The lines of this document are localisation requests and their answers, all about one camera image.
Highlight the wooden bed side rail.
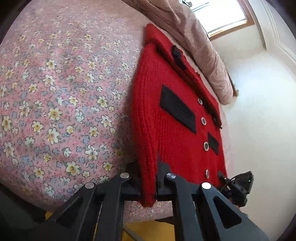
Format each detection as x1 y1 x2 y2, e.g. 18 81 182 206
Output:
227 73 239 97

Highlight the pink floral bed sheet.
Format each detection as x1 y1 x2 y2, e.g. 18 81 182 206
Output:
1 1 226 221

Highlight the bright window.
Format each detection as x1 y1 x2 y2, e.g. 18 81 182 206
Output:
182 0 254 40

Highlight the red knit cardigan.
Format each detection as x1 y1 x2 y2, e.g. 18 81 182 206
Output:
130 24 226 206

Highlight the pink quilted duvet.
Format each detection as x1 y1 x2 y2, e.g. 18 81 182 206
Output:
125 0 234 105

